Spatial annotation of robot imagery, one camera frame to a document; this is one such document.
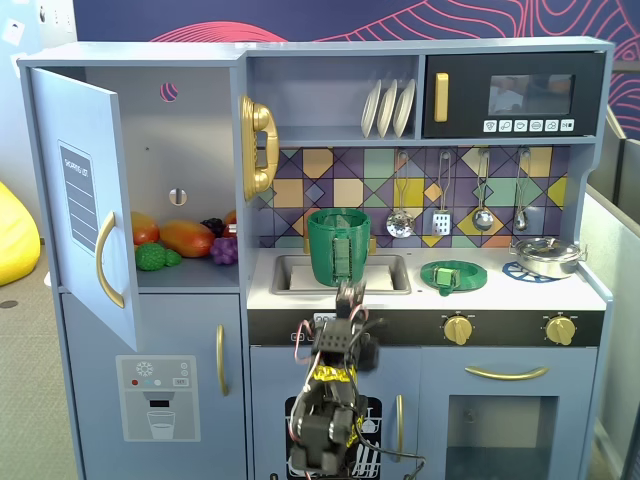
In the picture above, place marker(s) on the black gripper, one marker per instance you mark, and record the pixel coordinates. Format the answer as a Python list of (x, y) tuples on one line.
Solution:
[(348, 306)]

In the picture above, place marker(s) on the green round lid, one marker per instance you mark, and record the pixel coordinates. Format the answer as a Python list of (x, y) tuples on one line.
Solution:
[(470, 275)]

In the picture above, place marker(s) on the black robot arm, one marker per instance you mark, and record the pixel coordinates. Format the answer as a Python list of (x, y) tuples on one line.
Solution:
[(320, 430)]

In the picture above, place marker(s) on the steel pot with lid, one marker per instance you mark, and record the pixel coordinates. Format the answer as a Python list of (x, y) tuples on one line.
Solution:
[(545, 257)]

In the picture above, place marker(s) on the grey sink basin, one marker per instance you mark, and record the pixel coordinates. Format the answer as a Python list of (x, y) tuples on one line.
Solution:
[(390, 280)]

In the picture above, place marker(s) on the green ribbed container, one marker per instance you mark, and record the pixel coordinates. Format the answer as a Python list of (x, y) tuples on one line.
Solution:
[(320, 250)]

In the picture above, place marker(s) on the steel skimmer spoon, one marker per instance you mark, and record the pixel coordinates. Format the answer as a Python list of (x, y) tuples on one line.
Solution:
[(400, 225)]

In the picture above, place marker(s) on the gold stove knob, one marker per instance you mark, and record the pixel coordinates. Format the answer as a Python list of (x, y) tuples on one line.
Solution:
[(458, 330), (560, 330)]

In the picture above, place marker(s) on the steel slotted spatula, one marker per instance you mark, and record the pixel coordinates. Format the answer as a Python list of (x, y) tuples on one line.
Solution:
[(441, 222)]

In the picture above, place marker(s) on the purple toy grapes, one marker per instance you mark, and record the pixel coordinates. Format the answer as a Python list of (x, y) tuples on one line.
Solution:
[(224, 251)]

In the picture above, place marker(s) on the red orange toy fruit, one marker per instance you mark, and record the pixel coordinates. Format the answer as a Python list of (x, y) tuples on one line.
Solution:
[(230, 222)]

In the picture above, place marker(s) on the steel ladle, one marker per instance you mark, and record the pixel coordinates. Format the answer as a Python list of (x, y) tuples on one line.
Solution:
[(482, 219)]

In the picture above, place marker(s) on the dark toy berries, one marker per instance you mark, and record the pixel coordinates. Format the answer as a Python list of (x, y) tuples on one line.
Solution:
[(214, 226)]

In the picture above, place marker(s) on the large orange toy papaya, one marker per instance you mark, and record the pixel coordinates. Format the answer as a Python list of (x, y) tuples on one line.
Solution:
[(187, 239)]

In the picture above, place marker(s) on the gold toy telephone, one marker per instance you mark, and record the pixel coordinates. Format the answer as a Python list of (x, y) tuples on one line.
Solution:
[(260, 150)]

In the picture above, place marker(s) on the white toy plate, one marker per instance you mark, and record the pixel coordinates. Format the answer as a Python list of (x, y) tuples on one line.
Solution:
[(370, 110), (405, 107), (387, 110)]

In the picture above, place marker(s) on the green toy lettuce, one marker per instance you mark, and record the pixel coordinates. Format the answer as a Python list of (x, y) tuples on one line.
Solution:
[(152, 257)]

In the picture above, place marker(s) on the orange red toy mango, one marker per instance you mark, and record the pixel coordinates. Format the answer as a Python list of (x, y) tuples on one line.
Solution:
[(145, 229)]

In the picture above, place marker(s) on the blue wooden toy kitchen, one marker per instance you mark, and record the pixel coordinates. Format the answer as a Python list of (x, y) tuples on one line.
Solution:
[(325, 75)]

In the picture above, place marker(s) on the black toy microwave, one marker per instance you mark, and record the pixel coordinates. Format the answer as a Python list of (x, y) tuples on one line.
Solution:
[(465, 100)]

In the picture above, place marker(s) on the grey desk divider panel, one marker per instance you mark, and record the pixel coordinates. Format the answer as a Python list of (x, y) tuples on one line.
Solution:
[(617, 300)]

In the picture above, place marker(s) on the blue door with shopping list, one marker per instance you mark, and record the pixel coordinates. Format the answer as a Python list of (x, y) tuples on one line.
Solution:
[(75, 125)]

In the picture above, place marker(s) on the yellow beanbag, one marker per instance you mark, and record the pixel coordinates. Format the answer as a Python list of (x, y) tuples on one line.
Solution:
[(15, 240)]

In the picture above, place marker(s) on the white paper on wall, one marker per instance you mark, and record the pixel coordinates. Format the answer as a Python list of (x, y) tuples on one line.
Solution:
[(13, 31)]

